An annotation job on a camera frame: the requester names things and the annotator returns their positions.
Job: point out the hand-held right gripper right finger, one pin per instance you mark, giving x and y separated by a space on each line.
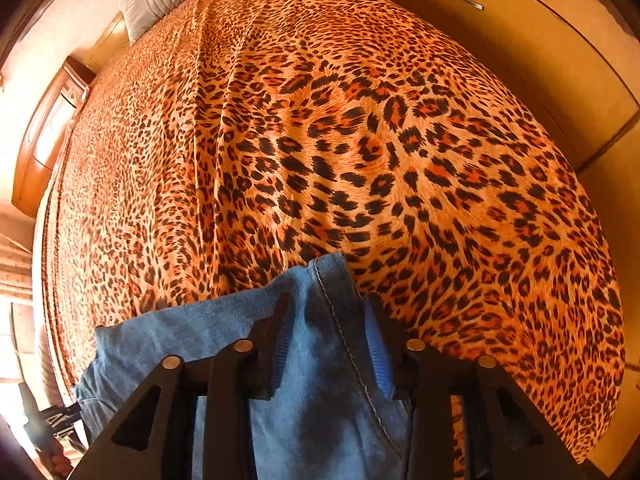
378 357

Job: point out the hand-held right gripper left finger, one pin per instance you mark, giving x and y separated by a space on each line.
278 355

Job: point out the blue denim pants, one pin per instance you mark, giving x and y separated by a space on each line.
310 360

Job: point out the patterned beige curtain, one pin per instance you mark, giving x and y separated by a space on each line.
14 265

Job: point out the leopard print blanket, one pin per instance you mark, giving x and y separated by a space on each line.
320 135

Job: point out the carved wooden headboard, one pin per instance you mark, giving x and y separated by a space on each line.
47 130

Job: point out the light wooden wardrobe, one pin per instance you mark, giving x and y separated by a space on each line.
525 50

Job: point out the plain light wooden headboard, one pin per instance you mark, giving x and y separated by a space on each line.
110 42

